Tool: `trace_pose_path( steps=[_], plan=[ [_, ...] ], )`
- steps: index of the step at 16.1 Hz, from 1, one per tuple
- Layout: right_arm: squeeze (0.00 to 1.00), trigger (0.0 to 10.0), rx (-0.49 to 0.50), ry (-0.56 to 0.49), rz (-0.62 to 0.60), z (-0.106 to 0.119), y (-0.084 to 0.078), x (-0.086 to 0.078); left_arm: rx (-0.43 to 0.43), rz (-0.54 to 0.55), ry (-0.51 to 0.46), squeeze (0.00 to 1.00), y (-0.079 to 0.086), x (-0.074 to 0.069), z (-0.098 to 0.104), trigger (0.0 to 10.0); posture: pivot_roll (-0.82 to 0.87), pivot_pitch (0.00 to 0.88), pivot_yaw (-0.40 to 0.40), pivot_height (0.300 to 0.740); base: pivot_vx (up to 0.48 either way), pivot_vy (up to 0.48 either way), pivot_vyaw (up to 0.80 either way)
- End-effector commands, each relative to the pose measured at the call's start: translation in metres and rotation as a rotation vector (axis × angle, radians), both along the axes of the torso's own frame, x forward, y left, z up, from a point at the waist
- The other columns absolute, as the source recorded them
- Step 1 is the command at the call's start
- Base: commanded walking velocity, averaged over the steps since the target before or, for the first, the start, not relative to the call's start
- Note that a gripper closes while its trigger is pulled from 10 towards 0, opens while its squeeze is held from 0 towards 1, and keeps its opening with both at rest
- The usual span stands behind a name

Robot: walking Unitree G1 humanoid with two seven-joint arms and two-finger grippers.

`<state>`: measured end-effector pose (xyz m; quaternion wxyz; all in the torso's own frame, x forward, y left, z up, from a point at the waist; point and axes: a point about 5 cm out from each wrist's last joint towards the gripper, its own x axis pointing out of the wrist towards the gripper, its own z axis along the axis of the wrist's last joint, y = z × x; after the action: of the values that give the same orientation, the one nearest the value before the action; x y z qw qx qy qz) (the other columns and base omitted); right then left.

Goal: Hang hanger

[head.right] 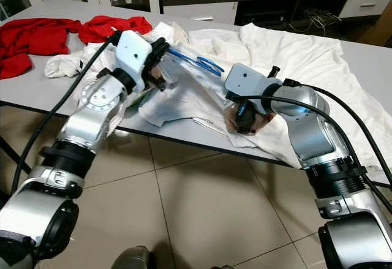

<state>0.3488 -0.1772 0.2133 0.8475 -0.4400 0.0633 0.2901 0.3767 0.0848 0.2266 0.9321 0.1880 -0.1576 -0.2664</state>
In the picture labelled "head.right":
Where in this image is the white garment with brown patch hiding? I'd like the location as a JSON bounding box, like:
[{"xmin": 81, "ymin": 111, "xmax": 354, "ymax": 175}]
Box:
[{"xmin": 77, "ymin": 39, "xmax": 313, "ymax": 170}]

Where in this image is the white printed T-shirt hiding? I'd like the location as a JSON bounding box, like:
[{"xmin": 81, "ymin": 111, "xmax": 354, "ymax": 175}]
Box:
[{"xmin": 187, "ymin": 23, "xmax": 392, "ymax": 181}]

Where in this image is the red garment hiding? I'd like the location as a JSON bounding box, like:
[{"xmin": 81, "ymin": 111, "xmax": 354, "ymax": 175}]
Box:
[
  {"xmin": 78, "ymin": 15, "xmax": 154, "ymax": 44},
  {"xmin": 0, "ymin": 18, "xmax": 83, "ymax": 80}
]

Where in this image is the white drawer unit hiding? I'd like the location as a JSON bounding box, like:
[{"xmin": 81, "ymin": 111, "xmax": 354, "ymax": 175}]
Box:
[
  {"xmin": 159, "ymin": 2, "xmax": 238, "ymax": 25},
  {"xmin": 340, "ymin": 0, "xmax": 392, "ymax": 18}
]

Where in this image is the small crumpled white cloth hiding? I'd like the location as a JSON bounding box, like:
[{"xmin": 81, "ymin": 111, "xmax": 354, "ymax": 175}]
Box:
[{"xmin": 44, "ymin": 53, "xmax": 83, "ymax": 78}]

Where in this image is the black low cabinet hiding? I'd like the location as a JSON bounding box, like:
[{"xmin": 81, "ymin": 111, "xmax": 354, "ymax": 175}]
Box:
[{"xmin": 156, "ymin": 0, "xmax": 392, "ymax": 28}]

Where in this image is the white table with black legs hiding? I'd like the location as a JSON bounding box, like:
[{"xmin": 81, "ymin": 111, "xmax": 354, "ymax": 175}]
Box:
[{"xmin": 0, "ymin": 0, "xmax": 392, "ymax": 187}]

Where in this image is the grey robot foot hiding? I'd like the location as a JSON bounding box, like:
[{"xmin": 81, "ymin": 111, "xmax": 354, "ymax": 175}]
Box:
[{"xmin": 111, "ymin": 246, "xmax": 154, "ymax": 269}]

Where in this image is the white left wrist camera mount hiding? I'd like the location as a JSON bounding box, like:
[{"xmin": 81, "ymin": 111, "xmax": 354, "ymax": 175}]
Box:
[{"xmin": 115, "ymin": 30, "xmax": 155, "ymax": 77}]

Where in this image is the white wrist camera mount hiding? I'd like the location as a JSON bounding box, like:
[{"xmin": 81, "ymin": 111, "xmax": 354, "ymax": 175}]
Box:
[
  {"xmin": 115, "ymin": 30, "xmax": 155, "ymax": 77},
  {"xmin": 224, "ymin": 63, "xmax": 279, "ymax": 98}
]

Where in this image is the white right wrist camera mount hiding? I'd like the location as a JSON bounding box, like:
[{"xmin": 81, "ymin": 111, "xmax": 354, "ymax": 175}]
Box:
[{"xmin": 224, "ymin": 63, "xmax": 279, "ymax": 98}]

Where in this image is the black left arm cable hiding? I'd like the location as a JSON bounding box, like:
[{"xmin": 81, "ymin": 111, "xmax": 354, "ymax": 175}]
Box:
[{"xmin": 11, "ymin": 32, "xmax": 122, "ymax": 195}]

